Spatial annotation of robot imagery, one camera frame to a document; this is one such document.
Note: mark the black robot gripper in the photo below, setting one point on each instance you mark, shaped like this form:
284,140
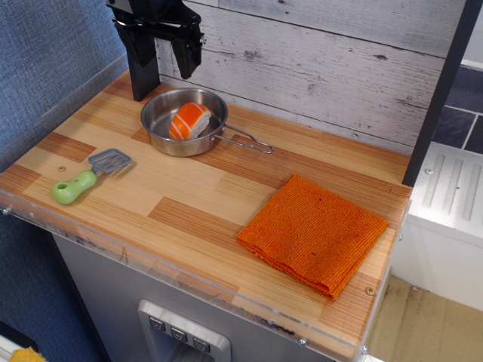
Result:
138,22

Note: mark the silver dispenser panel with buttons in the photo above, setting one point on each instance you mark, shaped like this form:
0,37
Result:
172,337

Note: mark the dark grey right post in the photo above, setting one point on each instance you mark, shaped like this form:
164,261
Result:
449,72

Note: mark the green handled grey toy spatula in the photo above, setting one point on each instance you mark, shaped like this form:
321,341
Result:
107,161

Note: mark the dark grey post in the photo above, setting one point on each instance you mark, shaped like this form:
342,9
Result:
144,79
449,72

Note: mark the yellow object at corner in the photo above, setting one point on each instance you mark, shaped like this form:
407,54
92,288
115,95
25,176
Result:
26,355

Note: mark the stainless steel pot with handle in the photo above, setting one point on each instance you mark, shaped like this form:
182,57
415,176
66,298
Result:
157,114

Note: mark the folded orange cloth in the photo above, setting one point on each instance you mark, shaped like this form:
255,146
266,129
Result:
313,235

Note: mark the clear acrylic table edge guard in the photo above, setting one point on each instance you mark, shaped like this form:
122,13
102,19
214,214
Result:
190,262

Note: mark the dark grey left post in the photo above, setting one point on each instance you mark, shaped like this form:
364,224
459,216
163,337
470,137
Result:
144,79

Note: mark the orange white toy half bun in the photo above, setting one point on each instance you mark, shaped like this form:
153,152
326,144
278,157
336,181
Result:
189,121

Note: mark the white grooved side cabinet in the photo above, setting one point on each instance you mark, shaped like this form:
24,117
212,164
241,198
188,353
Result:
440,243

